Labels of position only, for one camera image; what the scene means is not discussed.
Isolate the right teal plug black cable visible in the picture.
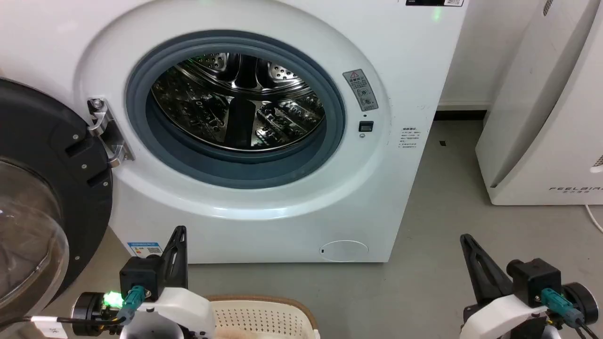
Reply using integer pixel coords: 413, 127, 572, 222
540, 288, 601, 339

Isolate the washing machine door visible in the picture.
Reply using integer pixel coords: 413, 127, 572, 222
0, 78, 114, 322

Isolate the grey warning sticker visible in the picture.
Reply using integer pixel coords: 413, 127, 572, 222
342, 69, 379, 113

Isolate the black label strip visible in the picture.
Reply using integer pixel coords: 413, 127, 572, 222
406, 0, 465, 7

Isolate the teal plug black cable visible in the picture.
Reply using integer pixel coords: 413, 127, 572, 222
540, 288, 601, 339
0, 284, 147, 336

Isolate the small printed text sticker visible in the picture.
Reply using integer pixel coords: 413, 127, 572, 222
398, 126, 420, 150

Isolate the black baseboard strip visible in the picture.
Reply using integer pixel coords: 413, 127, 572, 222
433, 110, 489, 122

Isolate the white air purifier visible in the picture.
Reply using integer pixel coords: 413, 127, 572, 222
475, 0, 603, 207

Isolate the left teal plug black cable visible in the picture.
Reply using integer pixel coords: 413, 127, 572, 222
0, 284, 147, 336

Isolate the silver metal door hinge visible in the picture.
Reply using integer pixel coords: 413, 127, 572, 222
88, 98, 135, 168

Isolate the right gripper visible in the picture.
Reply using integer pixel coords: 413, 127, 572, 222
459, 234, 599, 339

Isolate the blue white energy label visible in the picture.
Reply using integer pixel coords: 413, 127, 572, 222
127, 242, 164, 259

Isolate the oval filter cover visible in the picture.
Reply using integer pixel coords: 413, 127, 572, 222
318, 240, 370, 263

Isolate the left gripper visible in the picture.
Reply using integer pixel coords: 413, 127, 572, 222
72, 226, 217, 339

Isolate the cream plastic laundry basket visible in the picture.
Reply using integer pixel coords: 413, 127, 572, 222
205, 295, 321, 339

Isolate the white front-load washing machine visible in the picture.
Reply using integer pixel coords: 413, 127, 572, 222
0, 0, 470, 264

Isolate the grey rubber door gasket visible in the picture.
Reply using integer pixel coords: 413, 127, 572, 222
125, 30, 347, 190

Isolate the stainless steel washing machine drum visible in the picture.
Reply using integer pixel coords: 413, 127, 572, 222
151, 52, 327, 153

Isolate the white power cable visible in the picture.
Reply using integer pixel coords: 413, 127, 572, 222
584, 204, 603, 235

